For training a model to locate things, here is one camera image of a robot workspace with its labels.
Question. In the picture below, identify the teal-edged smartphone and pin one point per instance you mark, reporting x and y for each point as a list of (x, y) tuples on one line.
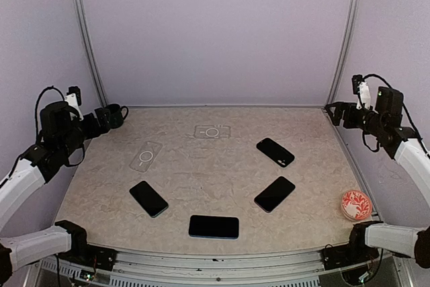
[(149, 199)]

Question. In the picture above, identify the clear magsafe phone case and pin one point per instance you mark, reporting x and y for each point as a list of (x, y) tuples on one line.
[(145, 156)]

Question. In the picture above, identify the red white patterned bowl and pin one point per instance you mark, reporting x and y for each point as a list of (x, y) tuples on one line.
[(356, 206)]

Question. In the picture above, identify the aluminium frame post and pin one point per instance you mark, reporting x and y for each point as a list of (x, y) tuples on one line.
[(344, 49), (89, 52)]

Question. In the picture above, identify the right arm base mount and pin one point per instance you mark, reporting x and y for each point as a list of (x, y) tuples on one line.
[(335, 257)]

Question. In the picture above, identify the black phone case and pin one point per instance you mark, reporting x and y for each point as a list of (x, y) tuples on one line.
[(275, 152)]

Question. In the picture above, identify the clear camera-cutout phone case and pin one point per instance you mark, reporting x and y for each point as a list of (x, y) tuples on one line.
[(212, 131)]

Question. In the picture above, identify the dark green mug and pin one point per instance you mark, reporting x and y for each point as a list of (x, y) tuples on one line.
[(117, 115)]

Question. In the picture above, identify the purple-edged smartphone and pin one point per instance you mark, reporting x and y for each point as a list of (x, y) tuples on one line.
[(274, 194)]

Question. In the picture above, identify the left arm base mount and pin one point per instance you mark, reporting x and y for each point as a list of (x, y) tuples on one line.
[(99, 258)]

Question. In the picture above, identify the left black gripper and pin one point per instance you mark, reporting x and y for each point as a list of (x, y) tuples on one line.
[(95, 130)]

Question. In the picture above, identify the front aluminium rail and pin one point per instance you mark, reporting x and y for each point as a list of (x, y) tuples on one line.
[(300, 268)]

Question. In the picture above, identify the blue smartphone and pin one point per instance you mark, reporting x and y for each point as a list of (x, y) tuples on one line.
[(214, 227)]

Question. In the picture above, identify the right aluminium frame post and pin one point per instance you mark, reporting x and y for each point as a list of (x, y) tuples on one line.
[(344, 49)]

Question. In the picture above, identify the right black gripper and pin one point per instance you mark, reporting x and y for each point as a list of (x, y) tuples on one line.
[(350, 107)]

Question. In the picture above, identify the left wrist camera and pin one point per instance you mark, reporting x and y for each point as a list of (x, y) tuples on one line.
[(73, 96)]

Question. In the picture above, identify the left aluminium frame post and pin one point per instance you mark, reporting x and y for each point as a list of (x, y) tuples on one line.
[(89, 52)]

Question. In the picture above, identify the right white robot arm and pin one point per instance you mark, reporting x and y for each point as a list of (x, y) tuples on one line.
[(405, 146)]

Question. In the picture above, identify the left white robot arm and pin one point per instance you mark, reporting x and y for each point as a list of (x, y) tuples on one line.
[(61, 129)]

